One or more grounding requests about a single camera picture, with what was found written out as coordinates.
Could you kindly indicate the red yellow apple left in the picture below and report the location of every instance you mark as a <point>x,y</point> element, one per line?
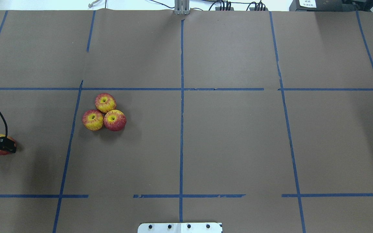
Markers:
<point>114,120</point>

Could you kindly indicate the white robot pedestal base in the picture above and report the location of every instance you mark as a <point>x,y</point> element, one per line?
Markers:
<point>193,227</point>

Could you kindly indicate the red yellow apple front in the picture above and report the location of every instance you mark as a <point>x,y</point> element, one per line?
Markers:
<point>105,102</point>

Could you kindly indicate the lone red yellow apple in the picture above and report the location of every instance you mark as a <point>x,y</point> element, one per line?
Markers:
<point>5,152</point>

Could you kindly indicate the red yellow apple right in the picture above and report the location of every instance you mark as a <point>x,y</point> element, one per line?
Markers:
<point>93,120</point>

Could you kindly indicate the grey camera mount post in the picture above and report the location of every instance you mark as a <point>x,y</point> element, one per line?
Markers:
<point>182,7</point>

